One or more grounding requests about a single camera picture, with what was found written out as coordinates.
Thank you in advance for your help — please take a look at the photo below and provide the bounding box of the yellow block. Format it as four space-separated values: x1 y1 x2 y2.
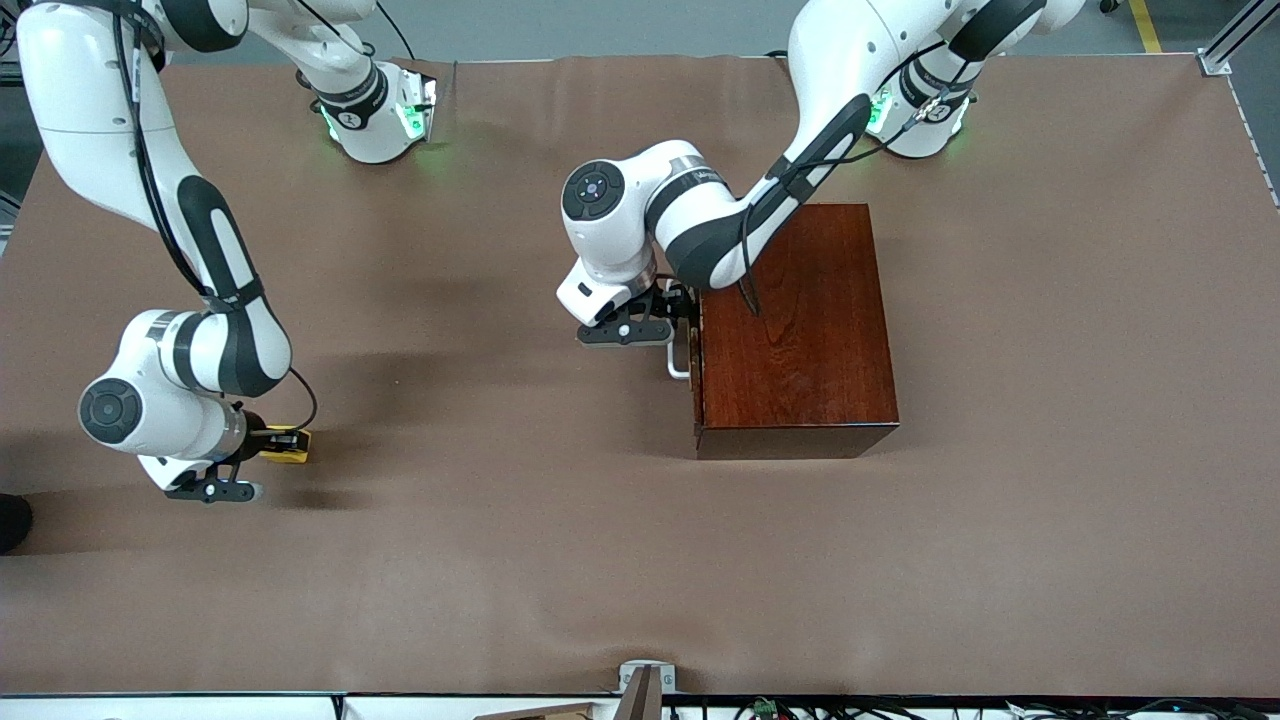
262 428 312 466

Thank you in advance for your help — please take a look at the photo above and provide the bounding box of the wooden drawer with white handle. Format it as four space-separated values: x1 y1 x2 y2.
668 320 706 453

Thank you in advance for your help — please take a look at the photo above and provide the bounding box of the dark brown wooden cabinet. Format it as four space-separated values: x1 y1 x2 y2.
694 203 900 461

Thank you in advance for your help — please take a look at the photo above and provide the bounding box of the brown table mat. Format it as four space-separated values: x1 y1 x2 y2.
0 52 1280 698

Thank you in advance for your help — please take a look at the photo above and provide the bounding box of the black shoe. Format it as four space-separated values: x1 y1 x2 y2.
0 493 34 554

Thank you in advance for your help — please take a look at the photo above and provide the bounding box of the tan board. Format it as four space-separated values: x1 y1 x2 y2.
470 702 601 720

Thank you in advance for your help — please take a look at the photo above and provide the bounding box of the aluminium profile with foot plate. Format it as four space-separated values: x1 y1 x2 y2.
1200 0 1280 76

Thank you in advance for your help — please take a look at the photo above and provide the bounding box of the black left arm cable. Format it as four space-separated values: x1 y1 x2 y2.
738 75 976 317

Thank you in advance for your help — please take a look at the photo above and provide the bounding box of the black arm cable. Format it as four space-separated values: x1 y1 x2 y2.
110 0 319 436
738 75 976 317

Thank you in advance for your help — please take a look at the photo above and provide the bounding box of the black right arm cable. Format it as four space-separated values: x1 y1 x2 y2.
110 0 319 436

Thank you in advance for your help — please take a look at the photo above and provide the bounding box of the grey metal bracket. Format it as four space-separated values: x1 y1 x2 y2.
618 660 677 694

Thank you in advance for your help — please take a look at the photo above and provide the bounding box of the black right base cable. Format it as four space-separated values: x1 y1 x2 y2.
375 0 417 61

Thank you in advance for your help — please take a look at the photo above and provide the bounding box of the grey camera pole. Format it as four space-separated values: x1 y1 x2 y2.
612 666 664 720

